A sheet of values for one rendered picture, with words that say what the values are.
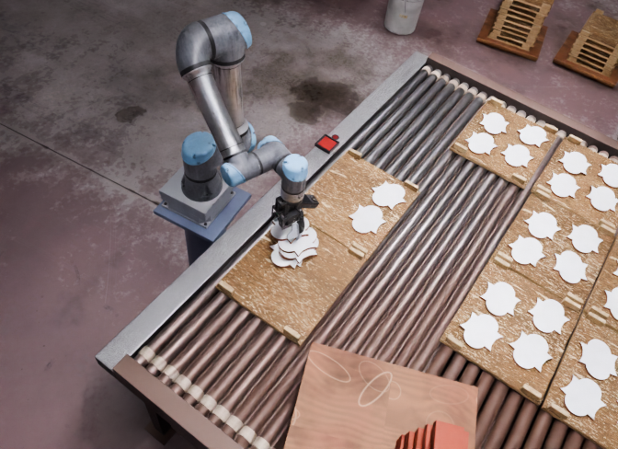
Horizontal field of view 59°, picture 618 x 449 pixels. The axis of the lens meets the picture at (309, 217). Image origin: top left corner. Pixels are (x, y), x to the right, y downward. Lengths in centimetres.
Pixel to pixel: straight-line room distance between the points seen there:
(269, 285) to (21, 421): 141
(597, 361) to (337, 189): 107
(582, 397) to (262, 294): 106
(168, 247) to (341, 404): 175
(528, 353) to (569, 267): 42
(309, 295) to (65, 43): 316
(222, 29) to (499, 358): 134
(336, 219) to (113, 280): 141
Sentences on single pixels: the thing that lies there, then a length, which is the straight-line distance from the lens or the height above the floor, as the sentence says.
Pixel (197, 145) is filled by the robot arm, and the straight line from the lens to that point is 192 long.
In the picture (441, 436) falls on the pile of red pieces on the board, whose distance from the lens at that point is 138.
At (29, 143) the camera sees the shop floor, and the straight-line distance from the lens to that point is 380.
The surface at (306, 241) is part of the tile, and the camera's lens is 191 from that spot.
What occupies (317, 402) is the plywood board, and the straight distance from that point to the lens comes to 161.
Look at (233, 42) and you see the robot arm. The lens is 172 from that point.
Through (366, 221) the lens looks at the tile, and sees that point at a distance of 206.
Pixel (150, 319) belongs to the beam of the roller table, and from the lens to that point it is 186.
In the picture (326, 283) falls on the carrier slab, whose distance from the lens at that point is 189.
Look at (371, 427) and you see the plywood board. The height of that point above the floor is 104.
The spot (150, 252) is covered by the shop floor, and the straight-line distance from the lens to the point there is 310.
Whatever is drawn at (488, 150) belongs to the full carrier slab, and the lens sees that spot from 249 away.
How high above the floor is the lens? 255
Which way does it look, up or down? 52 degrees down
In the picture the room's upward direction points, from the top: 9 degrees clockwise
